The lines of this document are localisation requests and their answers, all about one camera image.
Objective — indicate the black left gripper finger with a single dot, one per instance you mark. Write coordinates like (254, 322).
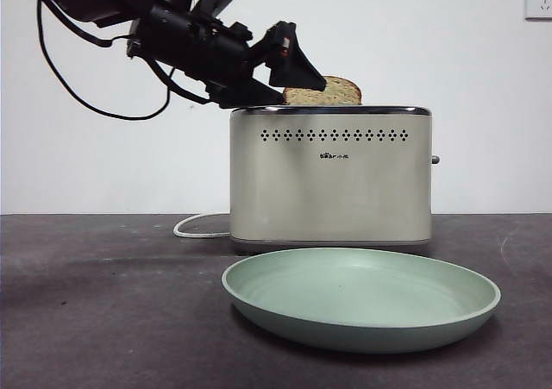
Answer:
(246, 95)
(291, 70)

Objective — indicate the brown-crusted bread slice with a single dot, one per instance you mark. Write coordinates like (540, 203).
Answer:
(340, 93)

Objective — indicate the pale green round plate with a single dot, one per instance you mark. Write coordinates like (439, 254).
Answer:
(362, 296)

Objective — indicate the cream toaster with chrome top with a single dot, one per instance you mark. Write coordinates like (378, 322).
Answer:
(332, 190)

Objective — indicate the white wall socket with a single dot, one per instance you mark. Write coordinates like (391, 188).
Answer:
(539, 1)

